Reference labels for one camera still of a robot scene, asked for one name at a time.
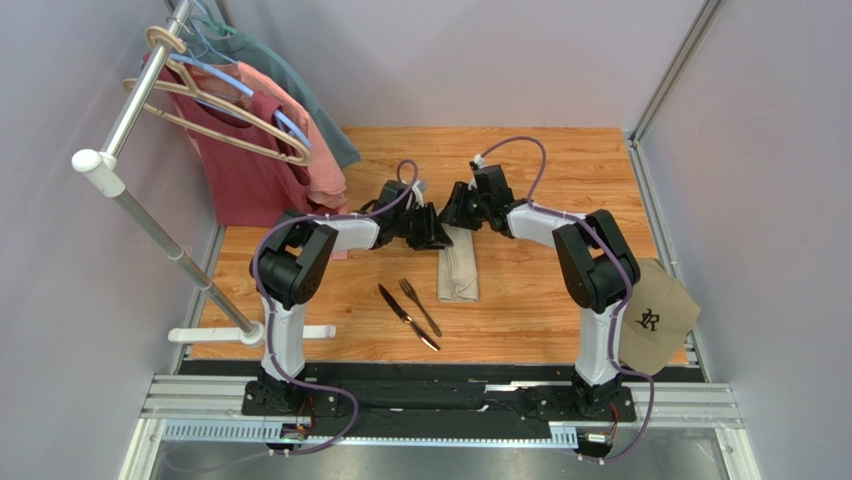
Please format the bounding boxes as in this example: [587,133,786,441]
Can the dark red t-shirt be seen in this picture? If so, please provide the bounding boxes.
[169,67,322,228]

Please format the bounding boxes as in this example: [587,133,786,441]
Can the green wire hanger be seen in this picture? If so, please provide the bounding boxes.
[189,15,238,39]

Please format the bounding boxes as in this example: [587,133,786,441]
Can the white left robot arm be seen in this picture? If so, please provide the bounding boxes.
[242,180,453,416]

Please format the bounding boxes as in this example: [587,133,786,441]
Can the silver table knife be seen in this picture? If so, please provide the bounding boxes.
[378,284,441,352]

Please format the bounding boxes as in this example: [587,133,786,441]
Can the salmon pink t-shirt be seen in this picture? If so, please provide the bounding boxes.
[189,62,358,227]

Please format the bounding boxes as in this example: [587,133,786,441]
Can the metal clothes rack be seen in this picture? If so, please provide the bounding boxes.
[71,0,338,347]

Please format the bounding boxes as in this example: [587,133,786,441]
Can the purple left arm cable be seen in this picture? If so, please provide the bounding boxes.
[249,158,422,457]

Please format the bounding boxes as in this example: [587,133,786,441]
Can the beige baseball cap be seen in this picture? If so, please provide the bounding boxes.
[618,258,701,375]

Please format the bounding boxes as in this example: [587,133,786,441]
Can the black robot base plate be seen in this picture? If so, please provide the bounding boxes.
[241,380,638,422]

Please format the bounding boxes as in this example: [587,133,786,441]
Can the silver fork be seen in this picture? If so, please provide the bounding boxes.
[399,278,443,337]

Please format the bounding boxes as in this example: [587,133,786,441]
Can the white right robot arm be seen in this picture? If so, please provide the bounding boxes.
[439,162,641,418]

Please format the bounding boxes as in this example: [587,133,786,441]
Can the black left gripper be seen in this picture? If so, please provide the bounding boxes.
[394,203,455,252]

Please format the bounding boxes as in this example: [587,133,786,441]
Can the beige cloth napkin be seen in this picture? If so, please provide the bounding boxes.
[437,224,480,303]

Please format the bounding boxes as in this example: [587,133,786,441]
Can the blue plastic hanger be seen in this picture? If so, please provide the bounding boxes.
[169,0,311,148]

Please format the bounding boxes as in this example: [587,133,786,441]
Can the aluminium frame rail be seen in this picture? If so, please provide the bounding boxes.
[121,375,760,479]

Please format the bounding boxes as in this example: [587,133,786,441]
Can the beige wooden hanger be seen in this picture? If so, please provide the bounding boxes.
[123,26,312,166]

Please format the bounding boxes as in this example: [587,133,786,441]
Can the teal green shirt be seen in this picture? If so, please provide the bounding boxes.
[181,30,362,168]

